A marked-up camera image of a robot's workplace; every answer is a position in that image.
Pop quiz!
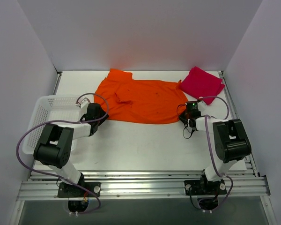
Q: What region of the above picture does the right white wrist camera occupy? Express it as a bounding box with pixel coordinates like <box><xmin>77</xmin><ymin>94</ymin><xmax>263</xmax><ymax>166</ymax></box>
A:
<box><xmin>197</xmin><ymin>99</ymin><xmax>207</xmax><ymax>111</ymax></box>

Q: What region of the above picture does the orange t-shirt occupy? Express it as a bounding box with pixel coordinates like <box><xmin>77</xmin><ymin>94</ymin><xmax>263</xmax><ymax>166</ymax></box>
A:
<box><xmin>94</xmin><ymin>69</ymin><xmax>188</xmax><ymax>124</ymax></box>

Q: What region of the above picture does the folded magenta t-shirt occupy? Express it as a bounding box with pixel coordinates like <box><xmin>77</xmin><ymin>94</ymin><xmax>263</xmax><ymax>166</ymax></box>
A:
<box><xmin>179</xmin><ymin>67</ymin><xmax>225</xmax><ymax>105</ymax></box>

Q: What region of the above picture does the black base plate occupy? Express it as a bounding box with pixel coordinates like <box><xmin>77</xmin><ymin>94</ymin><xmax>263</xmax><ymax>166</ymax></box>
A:
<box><xmin>57</xmin><ymin>182</ymin><xmax>101</xmax><ymax>198</ymax></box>
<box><xmin>184</xmin><ymin>180</ymin><xmax>227</xmax><ymax>196</ymax></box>

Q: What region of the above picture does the white perforated plastic basket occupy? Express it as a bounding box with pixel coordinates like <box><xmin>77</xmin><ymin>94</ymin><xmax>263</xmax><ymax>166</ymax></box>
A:
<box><xmin>22</xmin><ymin>94</ymin><xmax>87</xmax><ymax>156</ymax></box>

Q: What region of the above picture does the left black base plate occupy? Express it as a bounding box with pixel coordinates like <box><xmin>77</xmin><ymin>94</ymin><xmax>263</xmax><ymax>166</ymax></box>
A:
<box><xmin>57</xmin><ymin>182</ymin><xmax>101</xmax><ymax>198</ymax></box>

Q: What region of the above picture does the aluminium rail frame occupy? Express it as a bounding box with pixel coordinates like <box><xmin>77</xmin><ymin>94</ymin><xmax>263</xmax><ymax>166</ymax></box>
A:
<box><xmin>9</xmin><ymin>70</ymin><xmax>276</xmax><ymax>225</ymax></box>

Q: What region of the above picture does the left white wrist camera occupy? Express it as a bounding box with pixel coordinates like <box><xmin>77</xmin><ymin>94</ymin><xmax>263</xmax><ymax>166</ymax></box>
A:
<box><xmin>75</xmin><ymin>97</ymin><xmax>91</xmax><ymax>109</ymax></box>

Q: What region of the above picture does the thin black cable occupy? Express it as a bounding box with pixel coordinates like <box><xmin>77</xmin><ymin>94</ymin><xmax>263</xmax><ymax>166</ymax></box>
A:
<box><xmin>177</xmin><ymin>104</ymin><xmax>195</xmax><ymax>139</ymax></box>

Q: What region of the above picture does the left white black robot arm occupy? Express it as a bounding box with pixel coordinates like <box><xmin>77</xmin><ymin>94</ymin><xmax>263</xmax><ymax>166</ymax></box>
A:
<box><xmin>33</xmin><ymin>103</ymin><xmax>108</xmax><ymax>196</ymax></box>

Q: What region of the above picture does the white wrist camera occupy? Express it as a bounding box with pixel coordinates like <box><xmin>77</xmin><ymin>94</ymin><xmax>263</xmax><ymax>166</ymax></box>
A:
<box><xmin>197</xmin><ymin>99</ymin><xmax>207</xmax><ymax>111</ymax></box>
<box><xmin>75</xmin><ymin>97</ymin><xmax>91</xmax><ymax>109</ymax></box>

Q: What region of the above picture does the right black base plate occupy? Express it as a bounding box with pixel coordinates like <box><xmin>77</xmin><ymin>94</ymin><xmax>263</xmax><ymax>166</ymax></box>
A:
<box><xmin>184</xmin><ymin>180</ymin><xmax>227</xmax><ymax>196</ymax></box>

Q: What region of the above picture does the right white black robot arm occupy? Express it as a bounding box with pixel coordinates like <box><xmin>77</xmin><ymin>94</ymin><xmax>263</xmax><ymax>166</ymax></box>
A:
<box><xmin>178</xmin><ymin>100</ymin><xmax>251</xmax><ymax>194</ymax></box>

